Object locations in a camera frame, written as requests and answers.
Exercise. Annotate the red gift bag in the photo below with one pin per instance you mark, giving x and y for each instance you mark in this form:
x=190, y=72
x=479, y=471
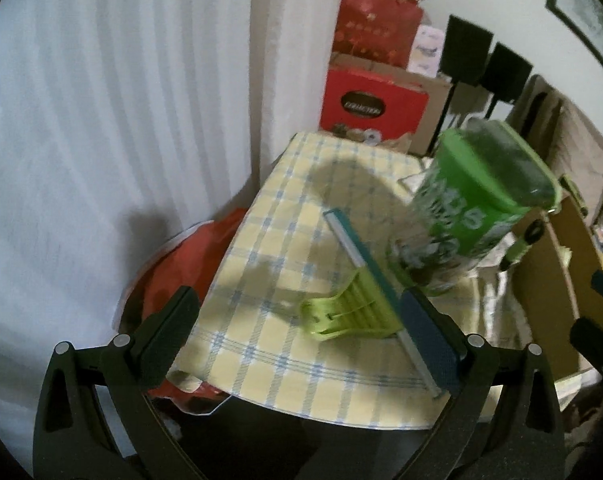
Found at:
x=376, y=30

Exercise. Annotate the green and black device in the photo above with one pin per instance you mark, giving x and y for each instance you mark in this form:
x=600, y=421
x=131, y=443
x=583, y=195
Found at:
x=574, y=192

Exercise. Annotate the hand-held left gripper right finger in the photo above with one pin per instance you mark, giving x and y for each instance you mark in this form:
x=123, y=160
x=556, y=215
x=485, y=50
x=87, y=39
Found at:
x=431, y=335

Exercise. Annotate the brown cardboard carton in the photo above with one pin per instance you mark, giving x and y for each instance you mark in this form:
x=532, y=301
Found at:
x=434, y=110

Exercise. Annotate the red cookie box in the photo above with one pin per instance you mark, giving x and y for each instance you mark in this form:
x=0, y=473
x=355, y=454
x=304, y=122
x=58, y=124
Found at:
x=371, y=105

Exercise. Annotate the red plastic bag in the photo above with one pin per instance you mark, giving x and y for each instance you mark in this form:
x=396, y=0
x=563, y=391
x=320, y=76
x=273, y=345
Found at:
x=181, y=270

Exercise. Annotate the green lidded snack jar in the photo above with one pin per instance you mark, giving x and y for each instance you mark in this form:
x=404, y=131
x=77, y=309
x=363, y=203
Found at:
x=461, y=210

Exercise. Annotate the white and pink box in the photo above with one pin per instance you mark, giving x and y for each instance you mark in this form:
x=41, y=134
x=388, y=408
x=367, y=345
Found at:
x=426, y=50

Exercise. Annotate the yellow checked tablecloth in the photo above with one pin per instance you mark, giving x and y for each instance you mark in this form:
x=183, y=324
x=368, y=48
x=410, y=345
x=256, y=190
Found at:
x=281, y=240

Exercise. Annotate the black speaker on stand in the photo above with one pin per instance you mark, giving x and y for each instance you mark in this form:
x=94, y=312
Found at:
x=466, y=50
x=506, y=72

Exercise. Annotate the white curtain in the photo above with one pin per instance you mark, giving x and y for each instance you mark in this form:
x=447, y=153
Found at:
x=106, y=135

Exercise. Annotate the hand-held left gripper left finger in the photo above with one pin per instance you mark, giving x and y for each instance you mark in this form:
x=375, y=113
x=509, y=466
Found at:
x=169, y=330

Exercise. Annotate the framed ink painting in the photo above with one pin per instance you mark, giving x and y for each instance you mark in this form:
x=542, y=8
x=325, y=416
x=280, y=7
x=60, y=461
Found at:
x=591, y=5

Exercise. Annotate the brown sofa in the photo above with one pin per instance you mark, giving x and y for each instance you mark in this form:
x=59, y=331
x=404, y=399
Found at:
x=581, y=145

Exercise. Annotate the green squeegee with teal blade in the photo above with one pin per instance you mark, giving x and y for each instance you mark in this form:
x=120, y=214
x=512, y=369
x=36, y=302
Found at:
x=361, y=305

